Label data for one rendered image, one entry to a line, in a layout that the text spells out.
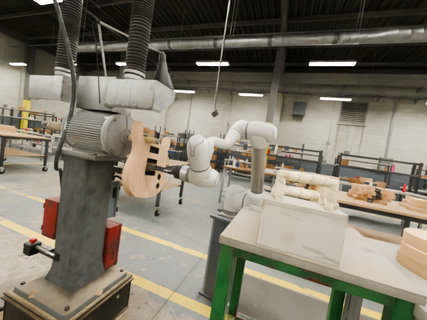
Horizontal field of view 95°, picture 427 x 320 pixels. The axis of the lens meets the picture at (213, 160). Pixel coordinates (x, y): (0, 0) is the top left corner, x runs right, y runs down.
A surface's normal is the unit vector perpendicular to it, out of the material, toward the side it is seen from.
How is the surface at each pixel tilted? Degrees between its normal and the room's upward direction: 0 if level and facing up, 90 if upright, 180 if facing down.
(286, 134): 90
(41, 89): 90
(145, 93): 90
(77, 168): 90
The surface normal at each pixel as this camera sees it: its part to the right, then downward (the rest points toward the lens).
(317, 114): -0.33, 0.00
